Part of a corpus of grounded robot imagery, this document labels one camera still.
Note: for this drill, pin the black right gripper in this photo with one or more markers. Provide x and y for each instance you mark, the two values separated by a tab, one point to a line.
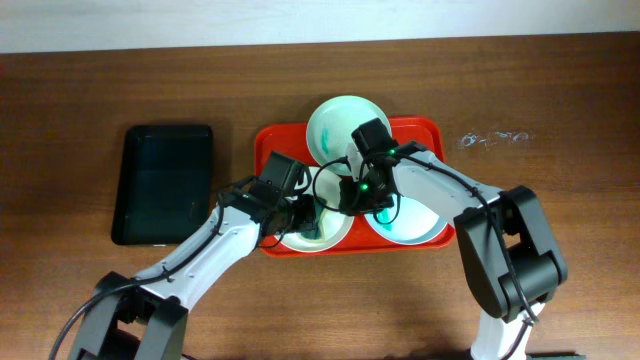
351	198

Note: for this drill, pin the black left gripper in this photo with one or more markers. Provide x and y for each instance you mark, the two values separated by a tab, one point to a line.
307	223

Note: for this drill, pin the green yellow scrub sponge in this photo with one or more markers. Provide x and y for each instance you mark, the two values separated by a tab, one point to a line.
311	231

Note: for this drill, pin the cream white plate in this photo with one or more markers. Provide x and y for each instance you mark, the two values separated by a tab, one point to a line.
335	225

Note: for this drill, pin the light blue plate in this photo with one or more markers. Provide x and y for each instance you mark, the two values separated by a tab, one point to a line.
408	223

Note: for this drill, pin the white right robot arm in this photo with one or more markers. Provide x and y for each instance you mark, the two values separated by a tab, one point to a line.
511	259

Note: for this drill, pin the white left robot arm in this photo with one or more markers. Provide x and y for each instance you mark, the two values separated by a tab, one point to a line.
145	316

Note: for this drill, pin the red plastic tray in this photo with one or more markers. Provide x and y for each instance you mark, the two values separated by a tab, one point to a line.
290	140

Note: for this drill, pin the black plastic tray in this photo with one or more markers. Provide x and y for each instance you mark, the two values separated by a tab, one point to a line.
164	184

